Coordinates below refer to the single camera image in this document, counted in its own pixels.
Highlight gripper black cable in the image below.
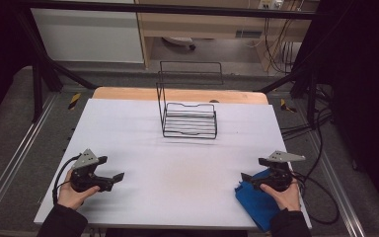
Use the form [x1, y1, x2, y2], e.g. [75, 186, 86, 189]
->
[290, 171, 341, 226]
[51, 153, 82, 203]

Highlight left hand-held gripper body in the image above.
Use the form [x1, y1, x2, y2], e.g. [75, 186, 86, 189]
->
[69, 148, 114, 194]

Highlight blue cloth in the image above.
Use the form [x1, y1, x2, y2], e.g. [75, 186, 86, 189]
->
[234, 168, 289, 233]

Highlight hanging black cables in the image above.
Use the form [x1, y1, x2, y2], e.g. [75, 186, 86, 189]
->
[264, 17, 298, 74]

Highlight office chair base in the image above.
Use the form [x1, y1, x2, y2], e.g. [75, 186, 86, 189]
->
[162, 36, 197, 51]

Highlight white cabinet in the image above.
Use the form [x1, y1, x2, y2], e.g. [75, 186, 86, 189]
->
[31, 7, 145, 64]

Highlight wooden desk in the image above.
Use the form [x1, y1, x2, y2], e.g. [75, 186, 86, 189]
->
[134, 0, 321, 69]

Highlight black floor cables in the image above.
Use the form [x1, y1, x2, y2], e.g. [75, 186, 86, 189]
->
[280, 83, 334, 141]

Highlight yellow black tape marker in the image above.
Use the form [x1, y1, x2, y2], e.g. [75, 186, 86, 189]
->
[67, 92, 82, 111]
[279, 98, 298, 114]

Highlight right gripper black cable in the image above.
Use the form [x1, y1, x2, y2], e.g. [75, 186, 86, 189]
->
[290, 171, 341, 226]

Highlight black metal frame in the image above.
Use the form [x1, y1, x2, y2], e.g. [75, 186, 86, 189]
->
[14, 0, 324, 129]

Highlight person's right hand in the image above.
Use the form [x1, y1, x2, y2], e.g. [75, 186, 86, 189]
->
[260, 181, 301, 212]

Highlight black curtain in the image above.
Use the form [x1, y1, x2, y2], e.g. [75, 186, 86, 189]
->
[0, 0, 36, 127]
[292, 0, 379, 225]

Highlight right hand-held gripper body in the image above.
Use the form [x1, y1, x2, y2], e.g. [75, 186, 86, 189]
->
[252, 150, 307, 194]

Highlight white table mat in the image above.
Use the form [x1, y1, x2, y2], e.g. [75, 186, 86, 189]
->
[34, 98, 313, 230]

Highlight person's left hand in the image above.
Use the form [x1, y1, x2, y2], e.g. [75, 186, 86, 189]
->
[56, 169, 102, 211]

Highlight white power strip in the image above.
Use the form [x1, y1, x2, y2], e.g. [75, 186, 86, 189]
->
[258, 0, 284, 11]

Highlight black wire rack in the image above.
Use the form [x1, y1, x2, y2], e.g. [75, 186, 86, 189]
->
[155, 60, 225, 140]

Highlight metal floor rail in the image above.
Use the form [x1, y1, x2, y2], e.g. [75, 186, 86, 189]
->
[307, 129, 367, 237]
[0, 93, 59, 229]

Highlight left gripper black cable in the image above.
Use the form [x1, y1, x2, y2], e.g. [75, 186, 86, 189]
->
[51, 153, 82, 203]

